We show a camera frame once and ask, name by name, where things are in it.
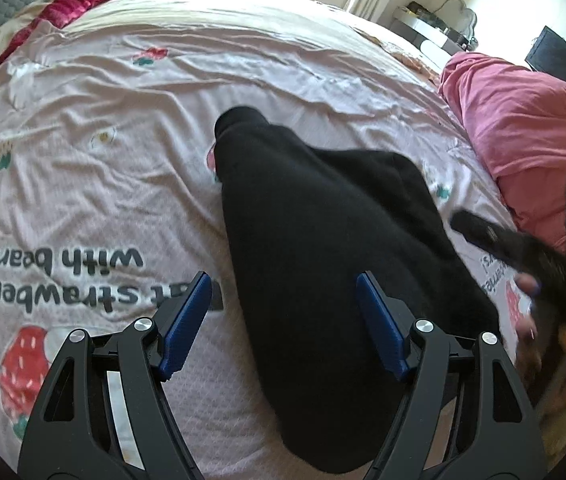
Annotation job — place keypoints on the pink strawberry print bedsheet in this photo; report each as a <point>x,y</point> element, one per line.
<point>109,202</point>

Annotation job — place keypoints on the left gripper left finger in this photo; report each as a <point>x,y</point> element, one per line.
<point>71,432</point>

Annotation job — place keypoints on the black sweater orange cuffs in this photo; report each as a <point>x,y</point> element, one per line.
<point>302,225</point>

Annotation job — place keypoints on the black monitor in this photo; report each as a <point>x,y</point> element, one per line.
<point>548,54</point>

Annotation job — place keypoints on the red and cream blanket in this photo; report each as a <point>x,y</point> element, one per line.
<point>57,13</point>

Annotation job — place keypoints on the white side desk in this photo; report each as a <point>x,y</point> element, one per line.
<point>447,30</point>

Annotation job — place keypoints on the pink rolled duvet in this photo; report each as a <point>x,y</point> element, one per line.
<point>516,122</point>

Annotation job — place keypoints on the right hand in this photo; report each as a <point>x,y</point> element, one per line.
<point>531,351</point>

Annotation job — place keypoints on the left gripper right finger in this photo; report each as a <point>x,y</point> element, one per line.
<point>494,432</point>

